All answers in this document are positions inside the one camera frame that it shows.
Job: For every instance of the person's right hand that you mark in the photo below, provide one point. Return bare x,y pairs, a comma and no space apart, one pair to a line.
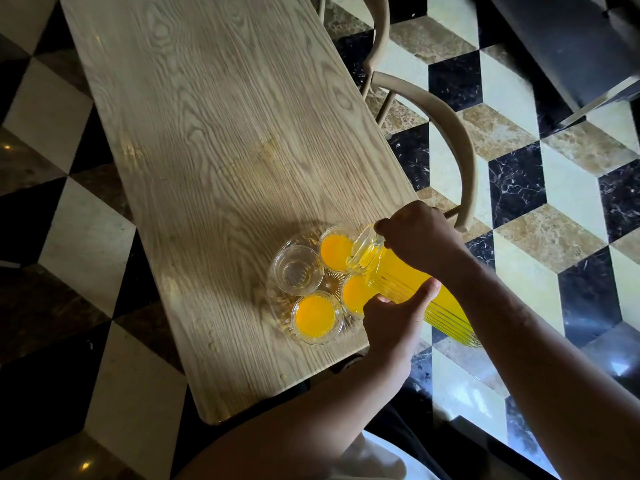
425,237

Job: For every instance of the person's left hand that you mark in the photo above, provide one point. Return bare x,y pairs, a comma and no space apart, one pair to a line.
395,329

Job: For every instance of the person's right fingers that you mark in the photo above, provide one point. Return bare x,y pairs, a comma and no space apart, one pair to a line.
387,229

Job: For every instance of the person's left thumb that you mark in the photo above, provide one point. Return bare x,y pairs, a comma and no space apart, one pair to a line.
424,295

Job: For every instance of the glass pitcher of orange juice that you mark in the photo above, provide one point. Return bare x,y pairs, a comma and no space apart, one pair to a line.
400,279

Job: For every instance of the person's left forearm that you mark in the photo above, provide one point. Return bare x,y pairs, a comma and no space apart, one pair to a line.
310,429

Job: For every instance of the person's right forearm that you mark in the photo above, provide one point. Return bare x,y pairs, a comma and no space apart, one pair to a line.
540,369

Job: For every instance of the glass of orange juice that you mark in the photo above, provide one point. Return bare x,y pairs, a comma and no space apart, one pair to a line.
335,252
316,317
354,294

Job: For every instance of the empty clear glass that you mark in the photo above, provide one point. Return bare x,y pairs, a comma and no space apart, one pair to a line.
298,269

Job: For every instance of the beige curved-back chair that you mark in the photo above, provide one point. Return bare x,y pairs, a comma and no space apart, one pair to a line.
380,39
452,129

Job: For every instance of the round clear glass tray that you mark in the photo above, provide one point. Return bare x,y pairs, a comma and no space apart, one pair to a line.
280,304

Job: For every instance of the dark trousers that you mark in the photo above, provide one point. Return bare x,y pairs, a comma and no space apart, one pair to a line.
425,429

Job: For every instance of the white garment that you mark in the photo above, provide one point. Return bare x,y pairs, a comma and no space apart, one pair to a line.
380,457

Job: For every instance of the dark cabinet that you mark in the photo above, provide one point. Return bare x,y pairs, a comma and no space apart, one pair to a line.
565,44

